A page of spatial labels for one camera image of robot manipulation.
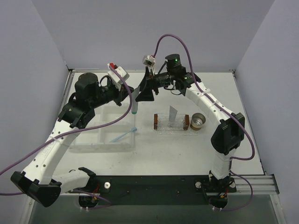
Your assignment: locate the white dark-cap toothpaste tube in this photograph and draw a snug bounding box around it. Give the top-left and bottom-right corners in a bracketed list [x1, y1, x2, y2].
[169, 105, 178, 123]

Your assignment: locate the cream metal cup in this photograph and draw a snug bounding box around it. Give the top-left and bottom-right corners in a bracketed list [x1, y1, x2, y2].
[190, 113, 206, 131]

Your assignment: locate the clear plastic organizer box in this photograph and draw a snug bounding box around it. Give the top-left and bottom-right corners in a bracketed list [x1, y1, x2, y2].
[69, 102, 135, 153]

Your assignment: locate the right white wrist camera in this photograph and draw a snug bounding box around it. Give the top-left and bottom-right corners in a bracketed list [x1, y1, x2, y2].
[142, 55, 156, 74]

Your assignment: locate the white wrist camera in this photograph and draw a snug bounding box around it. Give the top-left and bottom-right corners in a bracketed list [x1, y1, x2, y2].
[107, 63, 129, 91]
[142, 55, 156, 74]

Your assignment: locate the clear textured glass tray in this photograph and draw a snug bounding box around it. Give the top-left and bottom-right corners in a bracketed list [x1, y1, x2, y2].
[153, 113, 202, 136]

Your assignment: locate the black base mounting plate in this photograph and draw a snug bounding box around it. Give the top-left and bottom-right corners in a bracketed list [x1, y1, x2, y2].
[78, 175, 236, 208]

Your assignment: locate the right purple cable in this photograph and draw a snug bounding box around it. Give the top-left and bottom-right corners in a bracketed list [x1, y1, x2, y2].
[155, 34, 256, 212]

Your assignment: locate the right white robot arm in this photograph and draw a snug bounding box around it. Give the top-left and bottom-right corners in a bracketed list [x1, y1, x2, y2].
[135, 54, 245, 182]

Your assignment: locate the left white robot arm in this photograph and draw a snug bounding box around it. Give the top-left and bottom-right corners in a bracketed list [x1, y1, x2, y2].
[11, 70, 134, 207]

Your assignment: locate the aluminium front rail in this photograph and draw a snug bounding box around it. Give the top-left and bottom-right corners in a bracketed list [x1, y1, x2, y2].
[197, 175, 279, 196]

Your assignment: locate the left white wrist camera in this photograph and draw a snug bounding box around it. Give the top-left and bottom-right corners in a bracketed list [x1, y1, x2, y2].
[107, 63, 129, 91]

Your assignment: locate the green cap toothpaste tube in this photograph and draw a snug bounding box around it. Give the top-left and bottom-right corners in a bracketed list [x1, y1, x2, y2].
[131, 86, 140, 115]

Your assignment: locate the light blue toothbrush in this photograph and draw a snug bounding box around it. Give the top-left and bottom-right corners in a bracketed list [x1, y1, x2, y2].
[110, 127, 137, 143]

